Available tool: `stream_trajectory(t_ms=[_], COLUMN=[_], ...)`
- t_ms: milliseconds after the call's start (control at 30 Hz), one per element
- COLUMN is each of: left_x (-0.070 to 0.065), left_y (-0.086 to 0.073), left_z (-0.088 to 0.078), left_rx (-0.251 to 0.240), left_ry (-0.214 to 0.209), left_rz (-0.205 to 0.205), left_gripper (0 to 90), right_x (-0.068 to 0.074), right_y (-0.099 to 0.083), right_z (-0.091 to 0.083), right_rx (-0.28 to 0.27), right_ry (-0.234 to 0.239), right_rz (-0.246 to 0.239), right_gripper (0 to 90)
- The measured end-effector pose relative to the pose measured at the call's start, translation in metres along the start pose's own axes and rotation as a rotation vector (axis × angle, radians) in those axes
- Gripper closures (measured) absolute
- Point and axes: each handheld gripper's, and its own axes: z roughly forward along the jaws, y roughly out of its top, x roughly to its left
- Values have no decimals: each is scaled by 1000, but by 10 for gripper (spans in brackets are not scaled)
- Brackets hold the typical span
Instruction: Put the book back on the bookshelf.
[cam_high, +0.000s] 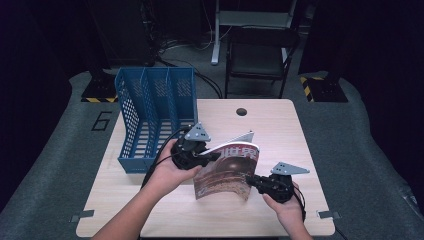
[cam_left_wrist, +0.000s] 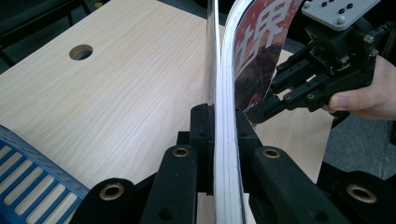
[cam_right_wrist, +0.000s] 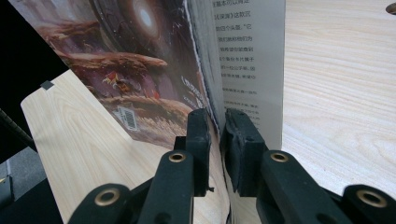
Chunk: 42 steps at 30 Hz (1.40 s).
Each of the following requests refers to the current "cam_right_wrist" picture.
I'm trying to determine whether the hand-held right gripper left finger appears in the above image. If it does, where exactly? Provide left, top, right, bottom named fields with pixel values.
left=146, top=107, right=215, bottom=224

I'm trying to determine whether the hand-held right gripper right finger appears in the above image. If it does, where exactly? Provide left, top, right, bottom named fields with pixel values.
left=219, top=107, right=353, bottom=224

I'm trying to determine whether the magazine with reddish cover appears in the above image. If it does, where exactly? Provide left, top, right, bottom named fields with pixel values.
left=7, top=0, right=287, bottom=224

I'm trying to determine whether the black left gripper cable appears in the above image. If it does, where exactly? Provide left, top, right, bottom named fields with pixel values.
left=0, top=107, right=35, bottom=152

